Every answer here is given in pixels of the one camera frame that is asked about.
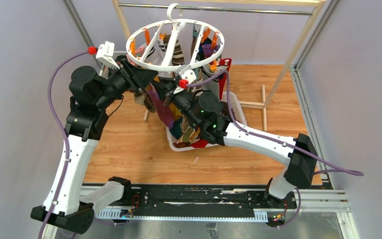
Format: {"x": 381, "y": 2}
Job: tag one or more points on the white round clip hanger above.
{"x": 178, "y": 25}

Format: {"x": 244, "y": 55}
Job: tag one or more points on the maroon purple striped sock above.
{"x": 164, "y": 112}

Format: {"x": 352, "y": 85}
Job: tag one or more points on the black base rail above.
{"x": 201, "y": 203}

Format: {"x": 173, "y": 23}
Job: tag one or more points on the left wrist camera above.
{"x": 105, "y": 53}

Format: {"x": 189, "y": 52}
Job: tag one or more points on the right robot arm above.
{"x": 204, "y": 113}

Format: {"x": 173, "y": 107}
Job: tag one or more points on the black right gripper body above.
{"x": 168, "y": 92}

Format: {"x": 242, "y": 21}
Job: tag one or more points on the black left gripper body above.
{"x": 128, "y": 73}

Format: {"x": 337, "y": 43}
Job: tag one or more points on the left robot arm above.
{"x": 92, "y": 94}

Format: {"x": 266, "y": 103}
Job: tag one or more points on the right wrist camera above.
{"x": 184, "y": 75}

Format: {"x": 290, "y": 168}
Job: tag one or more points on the metal hanging rod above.
{"x": 217, "y": 9}

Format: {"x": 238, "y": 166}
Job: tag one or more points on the wooden drying rack frame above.
{"x": 316, "y": 5}

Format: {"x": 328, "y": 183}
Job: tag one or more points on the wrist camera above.
{"x": 105, "y": 53}
{"x": 184, "y": 75}

